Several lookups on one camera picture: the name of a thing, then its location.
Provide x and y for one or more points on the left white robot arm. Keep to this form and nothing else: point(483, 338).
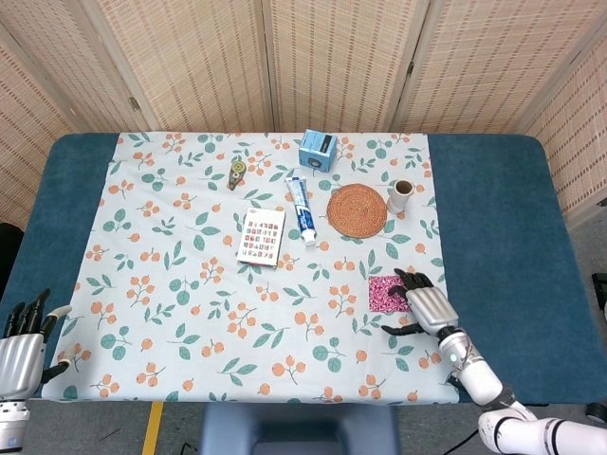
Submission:
point(12, 422)

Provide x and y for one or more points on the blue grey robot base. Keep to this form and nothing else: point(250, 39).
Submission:
point(299, 429)

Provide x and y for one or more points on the small white cup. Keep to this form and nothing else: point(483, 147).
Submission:
point(398, 201)

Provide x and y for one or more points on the black caster wheel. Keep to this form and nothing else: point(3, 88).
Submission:
point(596, 410)

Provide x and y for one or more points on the yellow floor tape strip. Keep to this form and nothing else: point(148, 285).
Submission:
point(152, 429)

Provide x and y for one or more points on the white sticker booklet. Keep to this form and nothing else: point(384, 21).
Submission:
point(260, 237)

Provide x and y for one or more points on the pink patterned card pack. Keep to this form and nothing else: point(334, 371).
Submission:
point(379, 296)

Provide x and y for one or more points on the round orange woven coaster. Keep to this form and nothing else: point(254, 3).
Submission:
point(356, 211)

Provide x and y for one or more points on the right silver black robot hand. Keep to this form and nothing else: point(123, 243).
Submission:
point(431, 308)

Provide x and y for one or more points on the olive correction tape dispenser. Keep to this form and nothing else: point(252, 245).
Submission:
point(235, 174)

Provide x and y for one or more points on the light blue cardboard box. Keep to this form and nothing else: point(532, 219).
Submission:
point(317, 149)

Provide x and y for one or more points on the teal table cover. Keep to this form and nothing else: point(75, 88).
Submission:
point(498, 213)

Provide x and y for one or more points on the small metal screen hinge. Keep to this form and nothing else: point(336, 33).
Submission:
point(410, 67)
point(134, 104)

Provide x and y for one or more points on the woven bamboo screen panel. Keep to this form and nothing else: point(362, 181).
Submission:
point(578, 132)
point(23, 142)
point(189, 61)
point(483, 61)
point(341, 61)

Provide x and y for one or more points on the black rounded object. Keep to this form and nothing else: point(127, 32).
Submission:
point(8, 256)

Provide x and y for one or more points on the floral print tablecloth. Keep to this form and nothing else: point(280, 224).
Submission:
point(189, 265)

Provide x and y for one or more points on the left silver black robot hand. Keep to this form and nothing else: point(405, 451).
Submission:
point(19, 365)

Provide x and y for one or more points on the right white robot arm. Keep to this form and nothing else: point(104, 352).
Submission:
point(474, 372)

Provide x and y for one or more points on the black equipment piece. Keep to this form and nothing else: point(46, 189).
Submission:
point(601, 291)

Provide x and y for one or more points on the white blue toothpaste tube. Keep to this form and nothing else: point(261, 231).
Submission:
point(301, 211)

